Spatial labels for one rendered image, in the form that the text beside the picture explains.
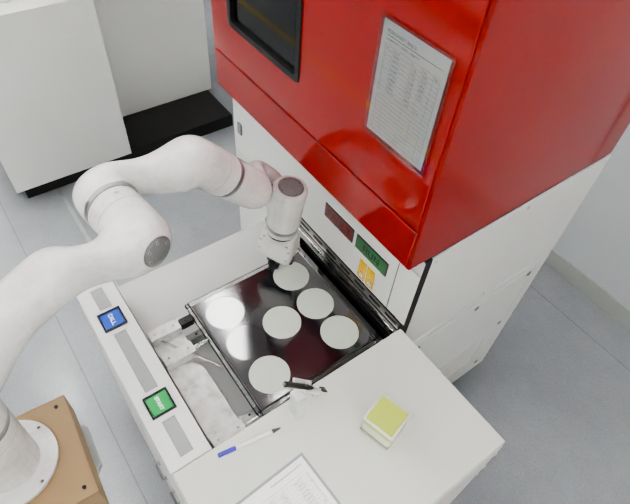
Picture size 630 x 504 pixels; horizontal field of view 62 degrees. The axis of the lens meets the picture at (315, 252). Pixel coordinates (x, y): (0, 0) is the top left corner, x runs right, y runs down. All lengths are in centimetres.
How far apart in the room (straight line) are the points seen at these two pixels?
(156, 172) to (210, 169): 10
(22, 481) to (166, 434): 29
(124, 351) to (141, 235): 49
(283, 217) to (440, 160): 48
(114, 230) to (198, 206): 206
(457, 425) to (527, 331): 150
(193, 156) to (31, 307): 36
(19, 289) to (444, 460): 88
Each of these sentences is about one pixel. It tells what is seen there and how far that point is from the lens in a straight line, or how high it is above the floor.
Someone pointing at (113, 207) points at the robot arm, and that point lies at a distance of 95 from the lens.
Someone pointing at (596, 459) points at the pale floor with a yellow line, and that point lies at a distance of 254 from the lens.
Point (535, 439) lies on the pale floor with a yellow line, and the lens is 246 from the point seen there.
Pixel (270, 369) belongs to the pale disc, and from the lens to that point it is 133.
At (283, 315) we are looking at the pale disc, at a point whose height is 90.
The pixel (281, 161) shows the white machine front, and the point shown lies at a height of 111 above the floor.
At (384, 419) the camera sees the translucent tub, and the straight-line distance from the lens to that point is 116.
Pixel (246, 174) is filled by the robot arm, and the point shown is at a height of 137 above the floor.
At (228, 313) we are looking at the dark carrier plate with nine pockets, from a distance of 142.
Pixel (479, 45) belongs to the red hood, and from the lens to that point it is 81.
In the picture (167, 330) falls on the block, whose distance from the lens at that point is 140.
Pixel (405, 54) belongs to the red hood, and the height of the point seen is 165.
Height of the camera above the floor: 208
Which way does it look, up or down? 50 degrees down
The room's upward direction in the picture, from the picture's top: 6 degrees clockwise
